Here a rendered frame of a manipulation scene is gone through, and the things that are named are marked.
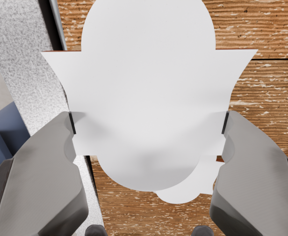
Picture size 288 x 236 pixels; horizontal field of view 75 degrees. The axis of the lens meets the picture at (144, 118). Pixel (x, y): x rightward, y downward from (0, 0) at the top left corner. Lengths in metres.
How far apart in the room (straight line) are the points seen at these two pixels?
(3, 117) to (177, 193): 0.53
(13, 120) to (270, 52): 0.63
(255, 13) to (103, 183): 0.33
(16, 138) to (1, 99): 1.02
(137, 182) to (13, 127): 0.53
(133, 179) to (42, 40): 0.21
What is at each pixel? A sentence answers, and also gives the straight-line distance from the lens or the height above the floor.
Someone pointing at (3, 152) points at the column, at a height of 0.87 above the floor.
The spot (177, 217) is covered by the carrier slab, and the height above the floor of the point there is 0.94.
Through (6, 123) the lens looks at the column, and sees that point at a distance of 0.66.
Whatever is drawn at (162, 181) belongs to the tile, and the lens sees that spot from 0.16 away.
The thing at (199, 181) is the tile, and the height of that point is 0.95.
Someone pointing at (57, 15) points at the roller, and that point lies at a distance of 0.27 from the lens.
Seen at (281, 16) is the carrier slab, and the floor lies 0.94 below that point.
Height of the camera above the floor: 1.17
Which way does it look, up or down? 60 degrees down
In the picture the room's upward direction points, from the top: 178 degrees counter-clockwise
